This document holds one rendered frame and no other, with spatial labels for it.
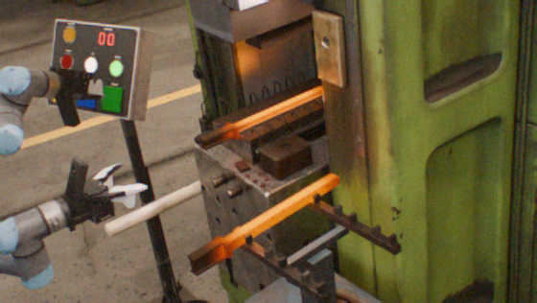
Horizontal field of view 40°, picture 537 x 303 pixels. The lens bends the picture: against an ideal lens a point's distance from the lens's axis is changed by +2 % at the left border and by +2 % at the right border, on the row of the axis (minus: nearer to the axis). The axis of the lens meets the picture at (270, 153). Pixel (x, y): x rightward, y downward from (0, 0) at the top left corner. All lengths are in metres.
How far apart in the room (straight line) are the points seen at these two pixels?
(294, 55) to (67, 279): 1.53
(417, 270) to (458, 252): 0.24
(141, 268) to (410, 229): 1.63
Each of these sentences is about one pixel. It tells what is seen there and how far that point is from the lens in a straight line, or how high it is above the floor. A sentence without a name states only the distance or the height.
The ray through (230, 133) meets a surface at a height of 0.99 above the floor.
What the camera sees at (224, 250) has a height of 0.96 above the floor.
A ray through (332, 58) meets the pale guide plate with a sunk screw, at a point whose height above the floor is 1.25.
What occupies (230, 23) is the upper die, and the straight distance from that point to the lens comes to 1.83.
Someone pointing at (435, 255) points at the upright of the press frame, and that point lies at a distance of 2.12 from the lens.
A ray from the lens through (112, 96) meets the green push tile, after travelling 2.31.
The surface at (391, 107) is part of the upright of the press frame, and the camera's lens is 1.67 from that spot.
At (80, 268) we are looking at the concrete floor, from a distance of 3.36.
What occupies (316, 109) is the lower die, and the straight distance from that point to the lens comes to 2.08.
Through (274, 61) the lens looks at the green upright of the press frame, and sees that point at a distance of 2.27.
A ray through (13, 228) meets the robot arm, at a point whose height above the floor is 1.01.
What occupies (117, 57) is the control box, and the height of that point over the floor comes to 1.12.
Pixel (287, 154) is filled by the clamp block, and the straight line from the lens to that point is 1.90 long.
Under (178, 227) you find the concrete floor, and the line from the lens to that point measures 3.43.
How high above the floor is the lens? 1.94
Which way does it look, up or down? 30 degrees down
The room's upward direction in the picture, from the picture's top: 8 degrees counter-clockwise
